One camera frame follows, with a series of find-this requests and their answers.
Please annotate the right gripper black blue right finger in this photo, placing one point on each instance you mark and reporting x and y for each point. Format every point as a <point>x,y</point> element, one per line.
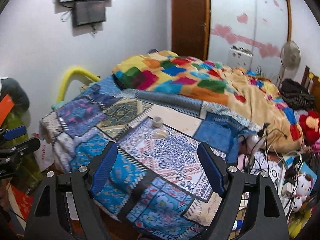
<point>264,217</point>

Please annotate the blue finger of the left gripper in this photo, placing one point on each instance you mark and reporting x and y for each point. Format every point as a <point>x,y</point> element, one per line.
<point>10,134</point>

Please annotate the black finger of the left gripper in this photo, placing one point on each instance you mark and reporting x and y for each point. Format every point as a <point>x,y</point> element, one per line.
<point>11,158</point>

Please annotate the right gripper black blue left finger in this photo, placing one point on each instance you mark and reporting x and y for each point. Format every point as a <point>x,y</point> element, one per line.
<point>49,216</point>

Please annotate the white tape roll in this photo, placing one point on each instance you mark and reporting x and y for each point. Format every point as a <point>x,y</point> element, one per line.
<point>157,122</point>

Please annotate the clear plastic wrapper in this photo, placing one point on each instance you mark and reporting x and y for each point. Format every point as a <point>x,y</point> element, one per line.
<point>160,134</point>

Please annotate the orange box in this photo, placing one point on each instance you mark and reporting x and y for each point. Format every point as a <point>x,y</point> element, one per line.
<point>6,105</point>

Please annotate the white plastic shopping bag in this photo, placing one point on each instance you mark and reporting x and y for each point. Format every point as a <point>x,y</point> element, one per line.
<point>44,155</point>

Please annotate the yellow plush toy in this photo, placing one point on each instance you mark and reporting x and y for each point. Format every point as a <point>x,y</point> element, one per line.
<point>298,223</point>

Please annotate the hello kitty plush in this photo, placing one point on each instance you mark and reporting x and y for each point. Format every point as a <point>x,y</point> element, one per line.
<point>304,186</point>

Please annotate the blue patchwork bedspread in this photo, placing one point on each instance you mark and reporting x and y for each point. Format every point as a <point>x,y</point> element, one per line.
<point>156,185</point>

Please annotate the red plush toy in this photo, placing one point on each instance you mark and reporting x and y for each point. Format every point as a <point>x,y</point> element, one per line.
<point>310,127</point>

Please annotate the colourful squares blanket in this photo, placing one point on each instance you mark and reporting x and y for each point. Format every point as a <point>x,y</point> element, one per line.
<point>253,97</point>

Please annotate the black striped bag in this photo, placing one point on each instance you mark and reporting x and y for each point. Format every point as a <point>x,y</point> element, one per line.
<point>296,96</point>

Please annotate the wooden headboard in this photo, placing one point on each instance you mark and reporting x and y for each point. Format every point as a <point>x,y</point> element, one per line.
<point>311,82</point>

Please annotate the white small cabinet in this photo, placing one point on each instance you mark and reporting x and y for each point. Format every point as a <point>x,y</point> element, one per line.
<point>239,57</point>

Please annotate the white standing fan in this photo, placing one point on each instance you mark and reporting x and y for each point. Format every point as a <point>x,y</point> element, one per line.
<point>290,59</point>

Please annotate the white sliding wardrobe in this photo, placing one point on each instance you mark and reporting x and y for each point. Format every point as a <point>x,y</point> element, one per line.
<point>261,26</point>

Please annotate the brown wooden door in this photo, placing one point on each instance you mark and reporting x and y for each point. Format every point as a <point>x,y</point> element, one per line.
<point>190,23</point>

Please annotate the yellow foam bed rail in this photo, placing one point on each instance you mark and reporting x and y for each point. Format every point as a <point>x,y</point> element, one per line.
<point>71,74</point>

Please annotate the small black wall monitor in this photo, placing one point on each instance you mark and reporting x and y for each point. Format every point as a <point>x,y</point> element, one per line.
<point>88,12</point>

